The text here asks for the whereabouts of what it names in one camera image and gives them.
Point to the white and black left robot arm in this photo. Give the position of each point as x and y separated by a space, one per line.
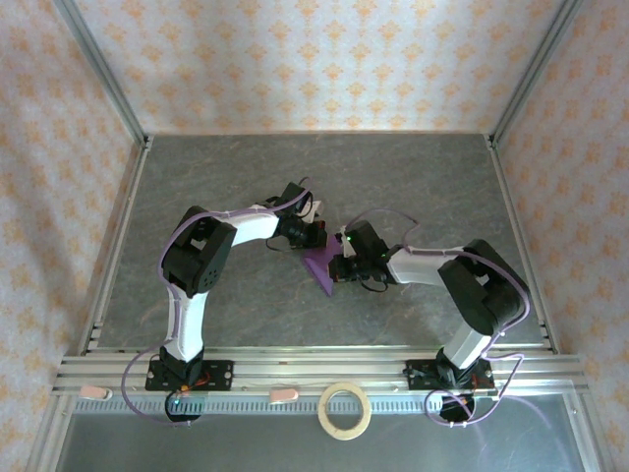
189 324

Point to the pink clip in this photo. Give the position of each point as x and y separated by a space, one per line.
93 392
283 395

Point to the beige tape roll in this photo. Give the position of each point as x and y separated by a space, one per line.
322 410

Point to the grey metal shelf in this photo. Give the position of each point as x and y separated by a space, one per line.
245 442

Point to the aluminium mounting rail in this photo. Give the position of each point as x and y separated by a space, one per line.
319 369

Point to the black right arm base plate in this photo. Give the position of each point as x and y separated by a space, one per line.
417 376

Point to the aluminium table side rail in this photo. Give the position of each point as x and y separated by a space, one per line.
118 236
516 221

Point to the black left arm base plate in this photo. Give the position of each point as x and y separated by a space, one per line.
221 373

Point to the aluminium frame post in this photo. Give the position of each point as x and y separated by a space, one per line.
535 64
98 64

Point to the aluminium frame leg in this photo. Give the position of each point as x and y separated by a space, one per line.
49 437
585 437

